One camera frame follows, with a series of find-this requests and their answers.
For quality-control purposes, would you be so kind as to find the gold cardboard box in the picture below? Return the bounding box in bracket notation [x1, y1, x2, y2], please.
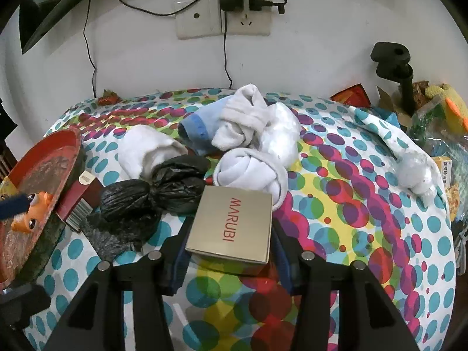
[185, 185, 274, 265]

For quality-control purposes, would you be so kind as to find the beige wall socket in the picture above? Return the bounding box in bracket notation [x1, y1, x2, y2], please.
[221, 0, 273, 36]

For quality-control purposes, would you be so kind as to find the maroon cardboard box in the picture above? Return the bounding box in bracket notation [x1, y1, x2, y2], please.
[55, 170, 105, 233]

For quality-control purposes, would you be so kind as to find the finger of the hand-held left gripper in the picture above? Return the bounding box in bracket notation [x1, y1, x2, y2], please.
[0, 194, 32, 222]
[0, 281, 52, 331]

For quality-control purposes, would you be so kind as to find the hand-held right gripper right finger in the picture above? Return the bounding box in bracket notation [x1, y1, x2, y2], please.
[271, 219, 421, 351]

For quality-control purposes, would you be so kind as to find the black monitor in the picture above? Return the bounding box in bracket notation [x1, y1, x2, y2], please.
[18, 0, 121, 54]

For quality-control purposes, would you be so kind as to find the rolled white sock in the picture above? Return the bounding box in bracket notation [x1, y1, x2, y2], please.
[118, 125, 189, 180]

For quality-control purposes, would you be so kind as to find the brown cardboard box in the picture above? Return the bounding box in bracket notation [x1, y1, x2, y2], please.
[376, 86, 414, 128]

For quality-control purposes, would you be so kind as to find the round red tray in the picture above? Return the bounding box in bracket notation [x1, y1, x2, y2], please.
[0, 129, 86, 289]

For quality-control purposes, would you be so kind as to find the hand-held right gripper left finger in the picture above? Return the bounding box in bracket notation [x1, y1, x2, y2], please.
[43, 221, 194, 351]

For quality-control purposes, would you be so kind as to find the black clamp stand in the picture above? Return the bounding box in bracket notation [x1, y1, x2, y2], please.
[370, 42, 417, 116]

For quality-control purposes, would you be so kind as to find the black plug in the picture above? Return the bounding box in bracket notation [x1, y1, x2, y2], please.
[249, 0, 288, 14]

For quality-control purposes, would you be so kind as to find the clear plastic bag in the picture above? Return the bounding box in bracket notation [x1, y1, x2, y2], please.
[397, 150, 439, 205]
[256, 102, 301, 165]

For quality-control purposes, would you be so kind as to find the black adapter cable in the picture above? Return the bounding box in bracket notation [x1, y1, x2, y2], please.
[222, 10, 234, 89]

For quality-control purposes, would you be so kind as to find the thin black cable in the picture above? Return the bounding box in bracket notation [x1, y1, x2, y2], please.
[82, 0, 97, 97]

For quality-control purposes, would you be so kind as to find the polka dot tablecloth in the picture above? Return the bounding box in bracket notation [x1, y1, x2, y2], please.
[22, 88, 457, 351]

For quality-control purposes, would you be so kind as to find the orange plush toy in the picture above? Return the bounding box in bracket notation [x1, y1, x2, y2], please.
[11, 191, 52, 233]

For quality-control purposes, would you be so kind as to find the small yellow box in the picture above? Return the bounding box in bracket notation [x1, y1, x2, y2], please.
[429, 155, 457, 191]

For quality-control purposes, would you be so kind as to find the red snack packet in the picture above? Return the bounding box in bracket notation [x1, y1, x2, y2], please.
[330, 84, 371, 108]

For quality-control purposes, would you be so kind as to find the yellow plush toy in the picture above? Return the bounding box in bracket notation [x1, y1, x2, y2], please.
[424, 82, 468, 134]

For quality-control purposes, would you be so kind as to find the red candy wrapper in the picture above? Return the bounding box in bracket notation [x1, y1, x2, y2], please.
[97, 90, 121, 105]

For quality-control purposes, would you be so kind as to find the crumpled black plastic bag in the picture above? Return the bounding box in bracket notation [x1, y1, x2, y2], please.
[82, 179, 161, 260]
[150, 154, 213, 214]

